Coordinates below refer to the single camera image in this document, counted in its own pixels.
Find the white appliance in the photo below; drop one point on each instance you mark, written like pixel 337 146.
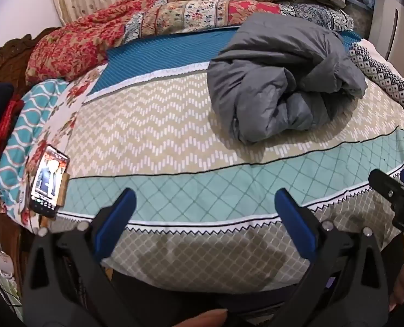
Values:
pixel 399 24

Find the white mug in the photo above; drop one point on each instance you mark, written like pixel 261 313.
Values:
pixel 1 262

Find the carved wooden headboard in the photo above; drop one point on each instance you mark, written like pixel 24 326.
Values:
pixel 4 64

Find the wooden phone stand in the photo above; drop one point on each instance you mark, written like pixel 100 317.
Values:
pixel 64 190

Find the grey padded jacket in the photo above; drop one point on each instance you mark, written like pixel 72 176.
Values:
pixel 283 78

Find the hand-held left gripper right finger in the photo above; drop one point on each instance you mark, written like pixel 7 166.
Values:
pixel 295 224

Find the patterned bed sheet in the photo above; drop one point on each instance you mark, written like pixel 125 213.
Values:
pixel 188 136

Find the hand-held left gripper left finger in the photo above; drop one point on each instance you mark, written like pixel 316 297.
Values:
pixel 120 218

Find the black white diamond pillow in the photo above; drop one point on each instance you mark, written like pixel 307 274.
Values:
pixel 389 75

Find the folded red cloth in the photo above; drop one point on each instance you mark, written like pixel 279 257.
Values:
pixel 1 143

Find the person's left hand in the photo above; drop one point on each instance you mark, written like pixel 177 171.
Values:
pixel 202 318

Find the red floral patchwork quilt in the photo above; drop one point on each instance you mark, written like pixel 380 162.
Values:
pixel 72 47

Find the teal wave floral pillow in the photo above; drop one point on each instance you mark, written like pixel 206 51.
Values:
pixel 35 115

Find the smartphone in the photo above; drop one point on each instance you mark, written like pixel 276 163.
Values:
pixel 48 180

